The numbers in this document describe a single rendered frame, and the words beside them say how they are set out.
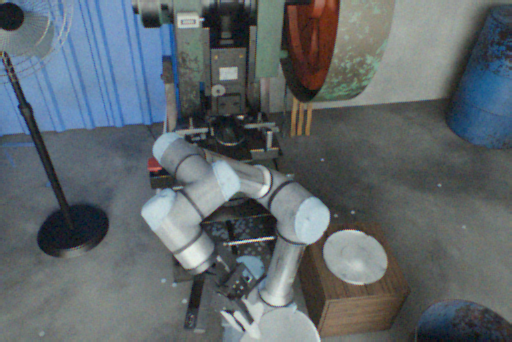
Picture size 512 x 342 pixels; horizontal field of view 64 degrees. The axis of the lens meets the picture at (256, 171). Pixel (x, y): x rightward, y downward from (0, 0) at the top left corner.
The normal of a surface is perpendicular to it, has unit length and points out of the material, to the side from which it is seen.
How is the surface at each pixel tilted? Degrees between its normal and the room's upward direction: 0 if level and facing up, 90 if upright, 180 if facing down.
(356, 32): 85
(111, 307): 0
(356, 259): 0
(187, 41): 90
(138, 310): 0
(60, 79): 90
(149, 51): 90
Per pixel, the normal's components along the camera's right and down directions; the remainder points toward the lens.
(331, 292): 0.04, -0.74
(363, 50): 0.20, 0.72
